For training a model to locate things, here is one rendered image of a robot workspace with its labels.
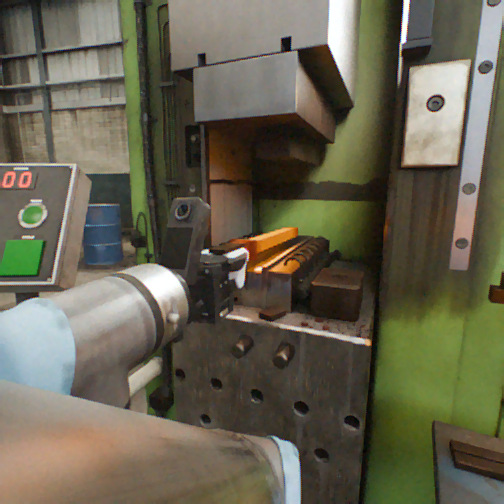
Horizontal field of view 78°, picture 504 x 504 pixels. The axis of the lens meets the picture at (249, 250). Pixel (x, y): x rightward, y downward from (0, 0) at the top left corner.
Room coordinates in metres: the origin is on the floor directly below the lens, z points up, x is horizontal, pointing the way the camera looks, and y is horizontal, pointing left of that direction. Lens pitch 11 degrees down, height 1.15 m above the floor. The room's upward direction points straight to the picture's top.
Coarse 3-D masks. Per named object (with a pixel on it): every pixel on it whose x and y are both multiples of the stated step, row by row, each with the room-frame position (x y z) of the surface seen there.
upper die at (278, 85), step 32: (224, 64) 0.61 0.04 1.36; (256, 64) 0.59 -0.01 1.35; (288, 64) 0.56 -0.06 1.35; (224, 96) 0.61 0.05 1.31; (256, 96) 0.59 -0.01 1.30; (288, 96) 0.56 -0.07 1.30; (320, 96) 0.74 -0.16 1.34; (224, 128) 0.70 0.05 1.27; (256, 128) 0.70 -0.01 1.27; (320, 128) 0.75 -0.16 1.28
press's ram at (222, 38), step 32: (192, 0) 0.64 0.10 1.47; (224, 0) 0.61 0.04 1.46; (256, 0) 0.59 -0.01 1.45; (288, 0) 0.57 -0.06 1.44; (320, 0) 0.55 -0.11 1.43; (352, 0) 0.76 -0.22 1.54; (192, 32) 0.64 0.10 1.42; (224, 32) 0.61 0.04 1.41; (256, 32) 0.59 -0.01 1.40; (288, 32) 0.57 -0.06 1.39; (320, 32) 0.54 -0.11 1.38; (352, 32) 0.79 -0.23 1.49; (192, 64) 0.64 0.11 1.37; (320, 64) 0.62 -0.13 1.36; (352, 64) 0.82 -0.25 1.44; (352, 96) 0.86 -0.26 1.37
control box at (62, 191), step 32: (0, 192) 0.69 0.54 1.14; (32, 192) 0.70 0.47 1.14; (64, 192) 0.70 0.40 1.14; (0, 224) 0.66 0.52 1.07; (64, 224) 0.66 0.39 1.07; (0, 256) 0.62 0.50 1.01; (64, 256) 0.64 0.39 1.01; (0, 288) 0.62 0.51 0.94; (32, 288) 0.62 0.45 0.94; (64, 288) 0.63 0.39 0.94
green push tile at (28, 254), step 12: (12, 240) 0.63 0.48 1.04; (24, 240) 0.63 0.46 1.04; (36, 240) 0.63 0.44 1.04; (12, 252) 0.62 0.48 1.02; (24, 252) 0.62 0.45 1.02; (36, 252) 0.62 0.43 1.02; (12, 264) 0.61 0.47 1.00; (24, 264) 0.61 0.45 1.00; (36, 264) 0.61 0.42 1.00; (12, 276) 0.60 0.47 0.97; (24, 276) 0.60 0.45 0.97
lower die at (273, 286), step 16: (288, 240) 0.88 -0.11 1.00; (304, 240) 0.88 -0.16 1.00; (288, 256) 0.70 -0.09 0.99; (272, 272) 0.57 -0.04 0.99; (288, 272) 0.57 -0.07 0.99; (304, 272) 0.65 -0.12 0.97; (240, 288) 0.60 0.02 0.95; (256, 288) 0.59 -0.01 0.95; (272, 288) 0.57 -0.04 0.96; (288, 288) 0.56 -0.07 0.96; (240, 304) 0.60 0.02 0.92; (256, 304) 0.59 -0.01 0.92; (272, 304) 0.57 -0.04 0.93; (288, 304) 0.56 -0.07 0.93
